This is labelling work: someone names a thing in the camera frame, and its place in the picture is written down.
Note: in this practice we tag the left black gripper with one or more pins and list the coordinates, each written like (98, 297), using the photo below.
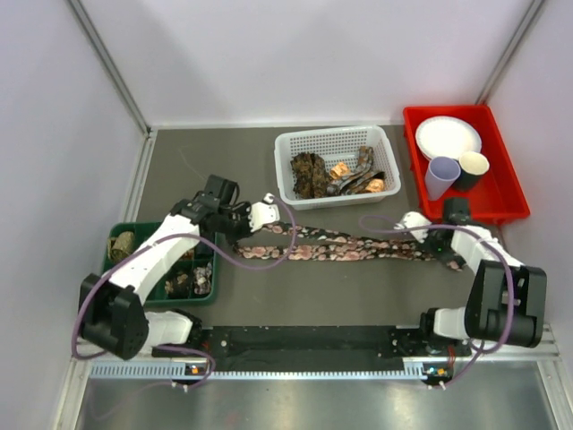
(246, 211)

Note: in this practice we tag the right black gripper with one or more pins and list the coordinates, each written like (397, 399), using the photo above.
(447, 256)

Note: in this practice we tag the pink floral dark tie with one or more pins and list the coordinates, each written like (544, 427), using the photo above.
(334, 246)

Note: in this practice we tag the white plastic basket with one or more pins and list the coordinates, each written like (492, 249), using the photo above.
(335, 145)

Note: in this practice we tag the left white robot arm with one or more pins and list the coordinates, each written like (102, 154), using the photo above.
(111, 306)

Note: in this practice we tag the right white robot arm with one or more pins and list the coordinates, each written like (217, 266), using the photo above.
(506, 301)

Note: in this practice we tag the rolled pink floral tie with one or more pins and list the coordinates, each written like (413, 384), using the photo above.
(202, 279)

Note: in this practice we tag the lilac paper cup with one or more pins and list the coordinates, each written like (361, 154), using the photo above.
(441, 174)

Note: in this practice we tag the red plastic bin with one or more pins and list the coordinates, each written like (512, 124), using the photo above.
(497, 198)

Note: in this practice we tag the green divided organizer tray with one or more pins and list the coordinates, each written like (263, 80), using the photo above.
(199, 256)

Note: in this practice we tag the black paper cup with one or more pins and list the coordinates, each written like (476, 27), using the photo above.
(473, 166)

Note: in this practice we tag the rolled brown floral tie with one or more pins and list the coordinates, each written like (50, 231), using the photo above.
(178, 285)

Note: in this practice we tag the brown leaf pattern tie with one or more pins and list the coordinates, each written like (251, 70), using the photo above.
(311, 177)

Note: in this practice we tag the rolled olive green tie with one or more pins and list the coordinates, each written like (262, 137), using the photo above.
(120, 247)

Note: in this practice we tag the white paper plates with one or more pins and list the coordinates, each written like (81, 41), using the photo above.
(446, 136)

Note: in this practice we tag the grey orange pattern tie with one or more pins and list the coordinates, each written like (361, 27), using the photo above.
(363, 179)

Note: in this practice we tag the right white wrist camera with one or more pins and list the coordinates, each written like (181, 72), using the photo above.
(415, 224)

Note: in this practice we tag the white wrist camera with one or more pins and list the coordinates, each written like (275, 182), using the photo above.
(415, 224)
(263, 213)

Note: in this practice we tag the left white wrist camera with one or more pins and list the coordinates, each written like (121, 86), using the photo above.
(263, 213)

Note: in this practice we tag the white slotted cable duct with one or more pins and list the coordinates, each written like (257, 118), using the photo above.
(188, 372)

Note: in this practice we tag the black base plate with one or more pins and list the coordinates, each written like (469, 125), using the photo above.
(321, 348)

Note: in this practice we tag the aluminium frame rail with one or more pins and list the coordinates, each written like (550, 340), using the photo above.
(546, 349)

